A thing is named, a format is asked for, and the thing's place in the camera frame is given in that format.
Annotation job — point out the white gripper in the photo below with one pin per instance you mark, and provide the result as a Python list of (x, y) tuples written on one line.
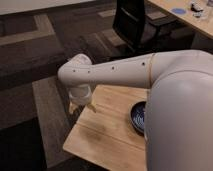
[(80, 95)]

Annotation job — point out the dark blue ceramic bowl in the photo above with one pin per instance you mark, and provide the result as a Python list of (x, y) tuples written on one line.
[(137, 116)]

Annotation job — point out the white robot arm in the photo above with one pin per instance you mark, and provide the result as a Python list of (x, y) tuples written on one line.
[(178, 126)]

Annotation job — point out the black office chair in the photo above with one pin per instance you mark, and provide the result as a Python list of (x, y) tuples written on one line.
[(134, 26)]

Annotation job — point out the blue round coaster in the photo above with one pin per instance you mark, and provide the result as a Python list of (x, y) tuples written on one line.
[(178, 11)]

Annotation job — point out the light wooden desk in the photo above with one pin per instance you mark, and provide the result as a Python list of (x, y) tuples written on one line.
[(203, 26)]

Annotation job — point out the small objects on desk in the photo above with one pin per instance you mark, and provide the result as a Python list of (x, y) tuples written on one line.
[(196, 9)]

